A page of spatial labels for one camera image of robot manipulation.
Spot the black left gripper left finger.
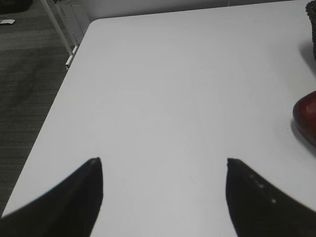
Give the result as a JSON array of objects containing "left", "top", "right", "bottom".
[{"left": 0, "top": 158, "right": 103, "bottom": 237}]

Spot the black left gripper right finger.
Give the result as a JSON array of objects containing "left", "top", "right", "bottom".
[{"left": 227, "top": 158, "right": 316, "bottom": 237}]

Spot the dark brown wicker basket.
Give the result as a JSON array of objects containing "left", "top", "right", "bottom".
[{"left": 305, "top": 0, "right": 316, "bottom": 59}]

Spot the dark red avocado fruit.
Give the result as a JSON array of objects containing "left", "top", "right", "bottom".
[{"left": 293, "top": 91, "right": 316, "bottom": 147}]

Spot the white metal table leg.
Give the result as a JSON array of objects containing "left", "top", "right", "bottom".
[{"left": 40, "top": 0, "right": 79, "bottom": 70}]

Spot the white paper on floor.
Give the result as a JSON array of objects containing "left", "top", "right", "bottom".
[{"left": 0, "top": 19, "right": 15, "bottom": 25}]

